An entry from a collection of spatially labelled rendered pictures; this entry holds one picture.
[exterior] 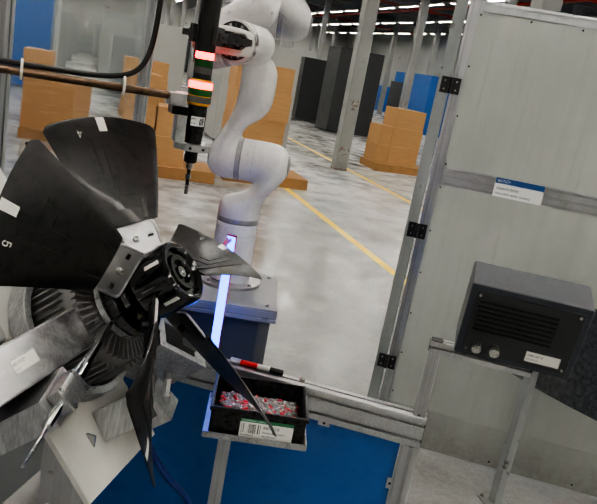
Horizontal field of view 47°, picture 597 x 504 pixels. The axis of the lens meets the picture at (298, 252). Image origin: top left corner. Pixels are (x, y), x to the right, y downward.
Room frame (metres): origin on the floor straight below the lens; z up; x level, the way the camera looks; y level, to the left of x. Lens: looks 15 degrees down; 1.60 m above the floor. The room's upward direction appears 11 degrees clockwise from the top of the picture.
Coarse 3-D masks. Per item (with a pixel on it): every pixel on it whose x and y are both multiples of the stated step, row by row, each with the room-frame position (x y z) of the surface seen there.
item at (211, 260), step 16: (176, 240) 1.44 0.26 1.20; (192, 240) 1.46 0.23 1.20; (208, 240) 1.50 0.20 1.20; (192, 256) 1.37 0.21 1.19; (208, 256) 1.39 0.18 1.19; (224, 256) 1.44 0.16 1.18; (208, 272) 1.31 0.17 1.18; (224, 272) 1.35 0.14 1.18; (240, 272) 1.40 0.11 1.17; (256, 272) 1.48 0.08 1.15
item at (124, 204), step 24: (72, 120) 1.29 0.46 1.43; (120, 120) 1.35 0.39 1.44; (72, 144) 1.26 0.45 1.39; (96, 144) 1.28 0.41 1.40; (120, 144) 1.31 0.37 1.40; (144, 144) 1.34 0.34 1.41; (72, 168) 1.23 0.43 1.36; (96, 168) 1.25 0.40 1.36; (120, 168) 1.27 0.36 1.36; (144, 168) 1.30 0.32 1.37; (96, 192) 1.23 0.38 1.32; (120, 192) 1.24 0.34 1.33; (144, 192) 1.27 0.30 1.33; (120, 216) 1.22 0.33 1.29; (144, 216) 1.23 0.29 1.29
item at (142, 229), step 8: (136, 224) 1.23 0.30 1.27; (144, 224) 1.23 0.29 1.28; (152, 224) 1.24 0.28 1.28; (120, 232) 1.21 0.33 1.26; (128, 232) 1.22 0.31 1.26; (136, 232) 1.22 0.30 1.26; (144, 232) 1.22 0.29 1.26; (152, 232) 1.23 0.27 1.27; (128, 240) 1.21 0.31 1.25; (144, 240) 1.22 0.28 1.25; (152, 240) 1.22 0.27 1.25; (160, 240) 1.22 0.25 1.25; (136, 248) 1.20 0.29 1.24; (144, 248) 1.21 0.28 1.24; (152, 248) 1.21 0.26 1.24
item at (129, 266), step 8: (120, 248) 1.10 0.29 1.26; (128, 248) 1.11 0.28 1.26; (120, 256) 1.10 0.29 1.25; (136, 256) 1.13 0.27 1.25; (112, 264) 1.09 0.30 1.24; (120, 264) 1.10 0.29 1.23; (128, 264) 1.12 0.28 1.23; (136, 264) 1.13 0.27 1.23; (112, 272) 1.09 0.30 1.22; (128, 272) 1.12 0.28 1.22; (104, 280) 1.08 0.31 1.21; (112, 280) 1.10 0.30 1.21; (120, 280) 1.11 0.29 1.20; (128, 280) 1.12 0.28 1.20; (96, 288) 1.07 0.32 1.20; (104, 288) 1.09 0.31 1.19; (112, 288) 1.10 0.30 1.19; (120, 288) 1.11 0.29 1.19; (112, 296) 1.10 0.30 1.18
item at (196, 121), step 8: (192, 112) 1.25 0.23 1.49; (200, 112) 1.25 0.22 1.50; (192, 120) 1.25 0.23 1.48; (200, 120) 1.25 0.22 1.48; (192, 128) 1.25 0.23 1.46; (200, 128) 1.26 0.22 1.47; (192, 136) 1.25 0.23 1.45; (200, 136) 1.26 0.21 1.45; (200, 144) 1.26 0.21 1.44; (192, 152) 1.26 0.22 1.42; (184, 160) 1.26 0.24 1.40; (192, 160) 1.26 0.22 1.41
